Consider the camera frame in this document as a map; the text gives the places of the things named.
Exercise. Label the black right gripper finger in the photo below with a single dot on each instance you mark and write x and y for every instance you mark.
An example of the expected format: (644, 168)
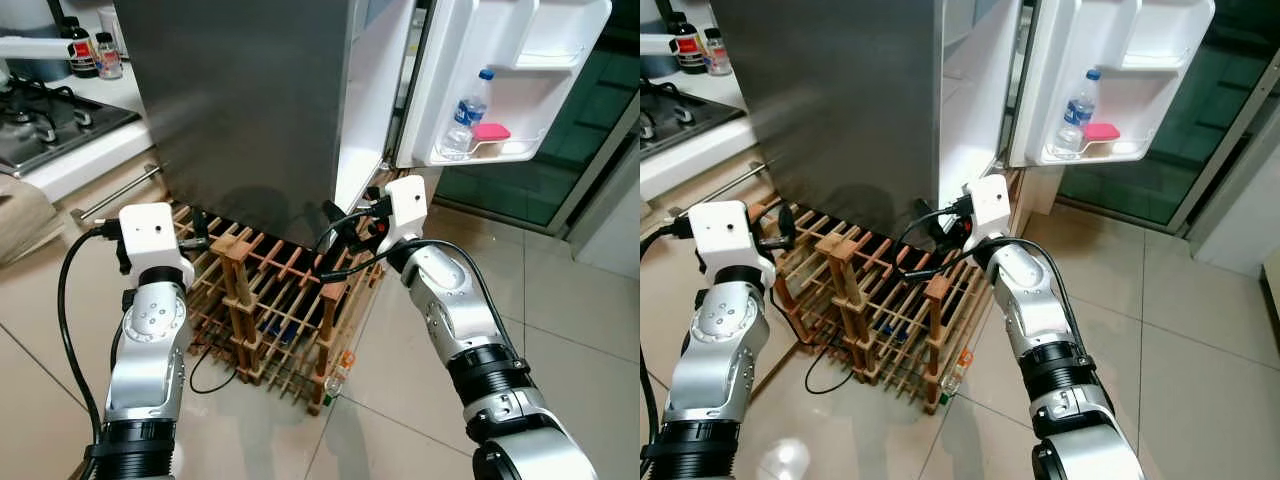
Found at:
(925, 220)
(333, 218)

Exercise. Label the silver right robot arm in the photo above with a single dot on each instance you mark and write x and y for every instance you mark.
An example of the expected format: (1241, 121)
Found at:
(460, 310)
(1040, 300)

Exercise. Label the steel grey fridge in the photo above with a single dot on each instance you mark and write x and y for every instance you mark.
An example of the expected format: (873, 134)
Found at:
(250, 100)
(830, 100)

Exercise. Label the white-lined fridge door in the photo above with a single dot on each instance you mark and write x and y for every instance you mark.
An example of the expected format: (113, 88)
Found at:
(500, 60)
(1110, 60)

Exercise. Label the wooden wine rack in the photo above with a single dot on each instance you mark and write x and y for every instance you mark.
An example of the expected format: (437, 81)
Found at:
(260, 300)
(870, 300)

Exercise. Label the kitchen base cabinet unit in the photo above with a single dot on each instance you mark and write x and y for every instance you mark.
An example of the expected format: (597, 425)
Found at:
(80, 160)
(690, 165)

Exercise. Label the clear water bottle blue cap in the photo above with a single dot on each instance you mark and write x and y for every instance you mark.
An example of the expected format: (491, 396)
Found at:
(1075, 115)
(465, 115)

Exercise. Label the steel gas hob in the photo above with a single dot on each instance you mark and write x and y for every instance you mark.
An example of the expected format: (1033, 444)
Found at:
(50, 125)
(670, 115)

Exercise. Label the small orange-labelled bottle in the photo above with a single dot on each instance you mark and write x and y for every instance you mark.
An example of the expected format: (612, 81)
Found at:
(340, 375)
(955, 375)

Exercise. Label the pink lidded container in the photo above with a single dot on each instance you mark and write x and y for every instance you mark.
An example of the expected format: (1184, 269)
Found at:
(1101, 131)
(491, 131)

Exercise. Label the small clear condiment bottle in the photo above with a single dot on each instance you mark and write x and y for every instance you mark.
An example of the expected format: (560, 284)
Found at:
(716, 55)
(108, 58)

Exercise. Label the dark sauce bottle red label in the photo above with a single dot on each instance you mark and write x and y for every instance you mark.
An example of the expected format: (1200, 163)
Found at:
(688, 45)
(78, 50)

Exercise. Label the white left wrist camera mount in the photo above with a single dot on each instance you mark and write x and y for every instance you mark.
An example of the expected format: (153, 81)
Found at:
(150, 235)
(725, 235)

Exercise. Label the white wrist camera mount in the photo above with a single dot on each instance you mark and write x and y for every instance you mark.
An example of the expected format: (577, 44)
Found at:
(725, 235)
(408, 205)
(990, 200)
(150, 235)

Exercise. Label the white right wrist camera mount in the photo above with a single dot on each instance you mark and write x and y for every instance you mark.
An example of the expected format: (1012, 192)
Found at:
(990, 200)
(408, 205)

